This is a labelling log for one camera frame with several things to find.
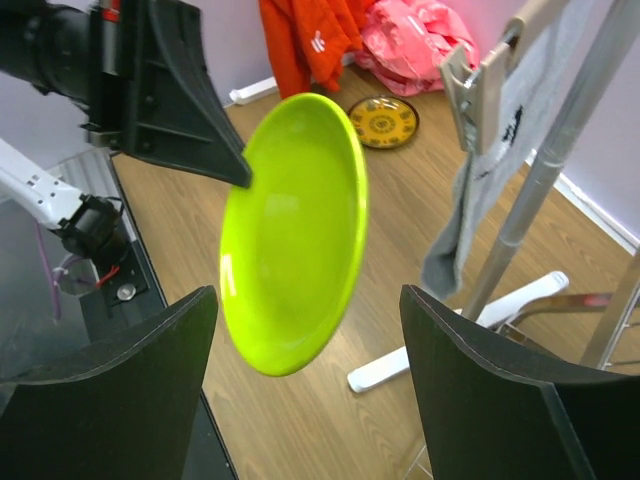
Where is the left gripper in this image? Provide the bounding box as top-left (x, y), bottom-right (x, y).
top-left (1, 1), bottom-right (252, 188)

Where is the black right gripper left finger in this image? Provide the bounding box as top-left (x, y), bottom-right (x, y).
top-left (1, 286), bottom-right (218, 479)

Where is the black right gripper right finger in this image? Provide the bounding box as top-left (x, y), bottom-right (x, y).
top-left (399, 285), bottom-right (639, 479)

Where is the lime green plate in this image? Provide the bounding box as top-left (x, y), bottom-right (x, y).
top-left (219, 93), bottom-right (369, 377)

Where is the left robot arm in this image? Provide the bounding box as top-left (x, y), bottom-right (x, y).
top-left (1, 1), bottom-right (252, 269)

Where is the metal dish rack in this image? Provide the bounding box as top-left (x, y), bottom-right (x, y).
top-left (498, 235), bottom-right (635, 364)

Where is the orange garment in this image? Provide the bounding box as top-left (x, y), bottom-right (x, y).
top-left (258, 0), bottom-right (373, 99)

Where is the dark yellow patterned plate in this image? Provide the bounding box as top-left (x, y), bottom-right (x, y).
top-left (347, 95), bottom-right (420, 150)

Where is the pink plastic bag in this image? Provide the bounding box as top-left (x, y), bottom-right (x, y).
top-left (354, 0), bottom-right (479, 97)

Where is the beige clip hanger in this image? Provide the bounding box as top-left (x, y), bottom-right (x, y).
top-left (439, 1), bottom-right (567, 155)

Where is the grey panda towel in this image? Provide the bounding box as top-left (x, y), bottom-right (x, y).
top-left (421, 1), bottom-right (593, 300)

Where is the white clothes rack frame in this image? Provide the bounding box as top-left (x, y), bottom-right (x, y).
top-left (228, 0), bottom-right (640, 395)

